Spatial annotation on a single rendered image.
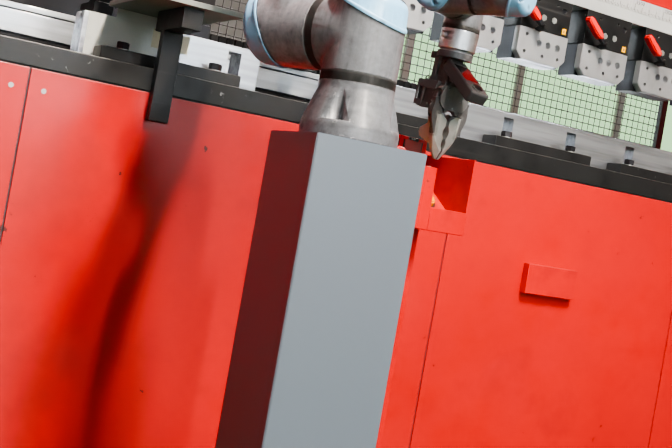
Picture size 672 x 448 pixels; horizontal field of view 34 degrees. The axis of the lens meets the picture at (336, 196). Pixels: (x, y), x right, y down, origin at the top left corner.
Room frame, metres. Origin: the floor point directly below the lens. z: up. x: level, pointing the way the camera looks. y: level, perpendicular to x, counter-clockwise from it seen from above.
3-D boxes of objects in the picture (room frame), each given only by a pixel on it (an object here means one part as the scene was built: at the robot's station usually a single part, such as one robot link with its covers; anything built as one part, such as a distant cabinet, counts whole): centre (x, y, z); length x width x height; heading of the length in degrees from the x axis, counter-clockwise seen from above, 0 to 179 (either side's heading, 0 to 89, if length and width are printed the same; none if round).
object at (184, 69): (2.25, 0.38, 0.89); 0.30 x 0.05 x 0.03; 119
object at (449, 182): (2.17, -0.13, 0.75); 0.20 x 0.16 x 0.18; 126
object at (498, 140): (2.72, -0.47, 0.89); 0.30 x 0.05 x 0.03; 119
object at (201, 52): (2.31, 0.39, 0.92); 0.39 x 0.06 x 0.10; 119
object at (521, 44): (2.75, -0.41, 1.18); 0.15 x 0.09 x 0.17; 119
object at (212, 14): (2.15, 0.37, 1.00); 0.26 x 0.18 x 0.01; 29
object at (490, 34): (2.66, -0.24, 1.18); 0.15 x 0.09 x 0.17; 119
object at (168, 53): (2.12, 0.35, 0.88); 0.14 x 0.04 x 0.22; 29
